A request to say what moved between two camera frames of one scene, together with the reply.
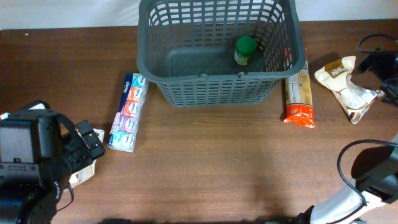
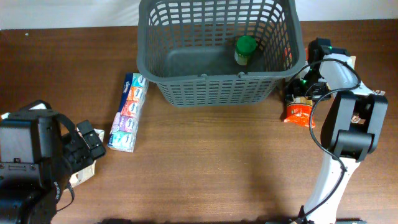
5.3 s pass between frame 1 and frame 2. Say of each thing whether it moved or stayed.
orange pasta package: stayed
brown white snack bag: stayed
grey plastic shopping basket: stayed
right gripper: moved
